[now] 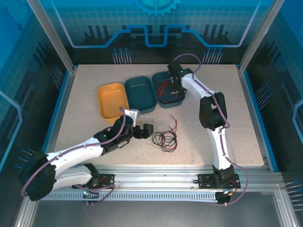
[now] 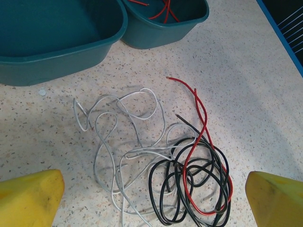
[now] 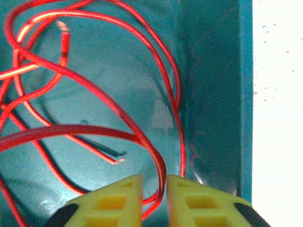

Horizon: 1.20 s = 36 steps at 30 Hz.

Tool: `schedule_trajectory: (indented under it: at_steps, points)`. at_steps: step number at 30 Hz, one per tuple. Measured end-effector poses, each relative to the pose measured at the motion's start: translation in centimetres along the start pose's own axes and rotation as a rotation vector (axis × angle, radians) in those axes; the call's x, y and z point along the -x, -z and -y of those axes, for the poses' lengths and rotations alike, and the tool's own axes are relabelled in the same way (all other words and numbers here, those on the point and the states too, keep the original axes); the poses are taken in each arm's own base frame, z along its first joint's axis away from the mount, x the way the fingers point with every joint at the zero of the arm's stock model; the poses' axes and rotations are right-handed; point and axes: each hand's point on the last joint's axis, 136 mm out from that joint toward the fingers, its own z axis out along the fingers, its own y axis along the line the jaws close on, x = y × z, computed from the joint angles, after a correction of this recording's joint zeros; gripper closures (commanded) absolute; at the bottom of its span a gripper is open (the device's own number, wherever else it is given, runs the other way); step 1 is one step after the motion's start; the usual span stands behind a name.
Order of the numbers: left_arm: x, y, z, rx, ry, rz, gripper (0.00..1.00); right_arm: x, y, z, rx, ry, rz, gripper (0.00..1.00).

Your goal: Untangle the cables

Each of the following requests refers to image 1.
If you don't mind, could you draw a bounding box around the teal plastic tray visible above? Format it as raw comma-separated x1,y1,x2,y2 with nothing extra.
151,68,187,109
124,75,157,113

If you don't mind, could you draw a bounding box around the orange plastic tray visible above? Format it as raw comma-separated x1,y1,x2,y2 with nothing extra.
97,81,130,124

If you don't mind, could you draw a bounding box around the small circuit board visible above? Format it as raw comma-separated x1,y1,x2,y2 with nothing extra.
82,189,100,207
214,189,238,206

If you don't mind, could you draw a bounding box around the grey metal base panel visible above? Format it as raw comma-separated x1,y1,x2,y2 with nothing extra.
14,189,293,227

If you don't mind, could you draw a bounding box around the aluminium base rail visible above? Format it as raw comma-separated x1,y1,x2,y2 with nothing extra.
32,164,284,192

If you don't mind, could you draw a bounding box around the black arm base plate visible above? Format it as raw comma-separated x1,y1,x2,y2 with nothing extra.
197,173,241,190
71,173,116,190

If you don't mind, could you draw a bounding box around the slotted grey cable duct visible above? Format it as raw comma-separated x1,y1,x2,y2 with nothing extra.
37,192,220,202

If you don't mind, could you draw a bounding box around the aluminium side rail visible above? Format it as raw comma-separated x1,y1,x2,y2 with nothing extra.
237,67,284,183
30,67,79,190

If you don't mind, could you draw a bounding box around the aluminium frame post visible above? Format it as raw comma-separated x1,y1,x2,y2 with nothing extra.
237,0,286,74
26,0,79,74

